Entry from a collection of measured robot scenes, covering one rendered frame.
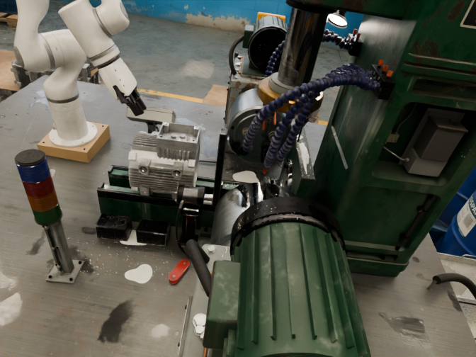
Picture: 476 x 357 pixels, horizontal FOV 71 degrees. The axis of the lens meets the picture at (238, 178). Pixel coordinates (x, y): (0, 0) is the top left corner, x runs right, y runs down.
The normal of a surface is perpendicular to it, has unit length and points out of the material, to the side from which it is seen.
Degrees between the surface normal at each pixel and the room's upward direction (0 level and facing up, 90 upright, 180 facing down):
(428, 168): 90
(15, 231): 0
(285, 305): 23
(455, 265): 0
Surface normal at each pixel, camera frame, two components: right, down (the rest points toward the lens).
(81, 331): 0.13, -0.78
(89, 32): 0.29, 0.47
